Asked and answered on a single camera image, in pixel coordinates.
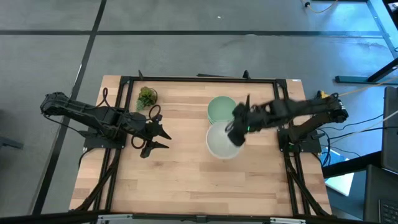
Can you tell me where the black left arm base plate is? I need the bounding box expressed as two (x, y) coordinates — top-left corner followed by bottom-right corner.
(83, 129), (127, 149)

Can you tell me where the black computer monitor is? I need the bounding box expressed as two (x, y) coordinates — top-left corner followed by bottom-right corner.
(381, 86), (398, 174)

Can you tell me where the orange extension cable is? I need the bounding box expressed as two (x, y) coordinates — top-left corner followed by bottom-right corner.
(338, 77), (398, 97)

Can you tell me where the small potted green plant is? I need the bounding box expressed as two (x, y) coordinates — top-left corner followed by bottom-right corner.
(135, 86), (159, 112)

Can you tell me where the black plug with orange cable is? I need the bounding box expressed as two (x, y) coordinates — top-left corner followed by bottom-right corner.
(300, 0), (339, 15)

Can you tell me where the light green bowl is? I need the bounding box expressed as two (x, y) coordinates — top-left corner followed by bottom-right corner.
(207, 95), (238, 123)

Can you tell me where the silver corner bracket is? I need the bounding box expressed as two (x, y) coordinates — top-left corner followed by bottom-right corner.
(96, 213), (134, 224)
(269, 217), (307, 224)

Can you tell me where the black desk leg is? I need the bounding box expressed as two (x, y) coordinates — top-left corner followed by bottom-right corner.
(335, 57), (398, 84)

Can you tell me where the black aluminium table frame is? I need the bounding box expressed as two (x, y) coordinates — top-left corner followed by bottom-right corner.
(73, 74), (331, 218)

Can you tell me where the black keyboard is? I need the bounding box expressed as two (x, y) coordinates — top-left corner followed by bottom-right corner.
(378, 198), (398, 224)

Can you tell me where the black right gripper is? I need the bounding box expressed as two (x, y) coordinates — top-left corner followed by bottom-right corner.
(227, 94), (276, 147)

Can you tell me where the white cable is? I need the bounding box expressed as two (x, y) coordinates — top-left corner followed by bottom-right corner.
(329, 108), (398, 146)

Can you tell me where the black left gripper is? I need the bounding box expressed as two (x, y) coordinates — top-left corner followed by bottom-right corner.
(125, 111), (172, 159)

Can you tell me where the black floor cable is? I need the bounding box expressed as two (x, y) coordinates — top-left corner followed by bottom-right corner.
(77, 147), (94, 170)

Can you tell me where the white blue floor sheet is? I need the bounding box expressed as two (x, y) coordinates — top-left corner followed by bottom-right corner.
(323, 148), (355, 197)

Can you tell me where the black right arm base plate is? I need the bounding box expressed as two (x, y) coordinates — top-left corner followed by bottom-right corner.
(277, 129), (322, 154)

